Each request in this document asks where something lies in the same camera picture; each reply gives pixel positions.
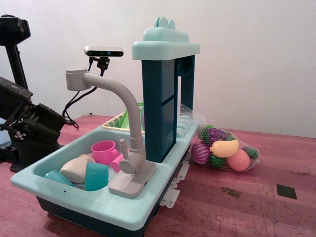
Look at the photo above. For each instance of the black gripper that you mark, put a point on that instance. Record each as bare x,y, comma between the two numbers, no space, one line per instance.
45,123

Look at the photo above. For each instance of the grey faucet lever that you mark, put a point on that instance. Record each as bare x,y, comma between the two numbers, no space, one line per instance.
127,164

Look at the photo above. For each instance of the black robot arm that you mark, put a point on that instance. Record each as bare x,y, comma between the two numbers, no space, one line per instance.
25,121

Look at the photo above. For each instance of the white toy soap bar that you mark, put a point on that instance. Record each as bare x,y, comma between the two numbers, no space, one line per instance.
75,169

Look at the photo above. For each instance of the pink toy cup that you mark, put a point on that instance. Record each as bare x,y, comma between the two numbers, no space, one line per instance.
104,152

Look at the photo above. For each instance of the cream dish rack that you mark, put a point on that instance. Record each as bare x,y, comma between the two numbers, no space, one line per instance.
113,124

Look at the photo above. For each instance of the teal toy cup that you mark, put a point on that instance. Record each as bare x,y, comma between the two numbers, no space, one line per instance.
96,177

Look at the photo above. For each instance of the green toy plate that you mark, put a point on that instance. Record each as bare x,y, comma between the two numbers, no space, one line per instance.
124,122

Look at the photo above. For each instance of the teal toy kitchen sink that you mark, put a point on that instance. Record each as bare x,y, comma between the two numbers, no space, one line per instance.
168,63

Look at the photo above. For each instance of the grey toy faucet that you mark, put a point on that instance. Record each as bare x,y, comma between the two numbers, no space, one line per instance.
124,185

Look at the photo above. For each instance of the mesh bag of toy food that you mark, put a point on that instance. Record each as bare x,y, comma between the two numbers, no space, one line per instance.
207,134

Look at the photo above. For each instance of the yellow toy fruit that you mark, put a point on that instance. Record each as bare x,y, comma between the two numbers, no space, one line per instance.
224,149

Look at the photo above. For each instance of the orange toy egg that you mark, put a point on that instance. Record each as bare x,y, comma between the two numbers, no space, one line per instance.
240,161

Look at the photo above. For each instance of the black tape patch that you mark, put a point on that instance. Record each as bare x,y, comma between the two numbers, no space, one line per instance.
285,191

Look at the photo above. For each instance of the silver depth camera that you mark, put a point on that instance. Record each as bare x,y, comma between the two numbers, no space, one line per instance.
103,51

